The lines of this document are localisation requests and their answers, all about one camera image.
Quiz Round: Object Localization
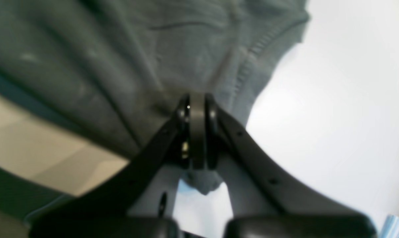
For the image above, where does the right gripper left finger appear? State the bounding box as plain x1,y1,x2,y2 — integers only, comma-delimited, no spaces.
29,94,198,238

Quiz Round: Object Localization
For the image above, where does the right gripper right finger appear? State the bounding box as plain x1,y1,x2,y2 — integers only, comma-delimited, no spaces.
198,94,377,238

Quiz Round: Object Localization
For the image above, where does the dark grey T-shirt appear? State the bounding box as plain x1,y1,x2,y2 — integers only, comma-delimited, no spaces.
0,0,311,218

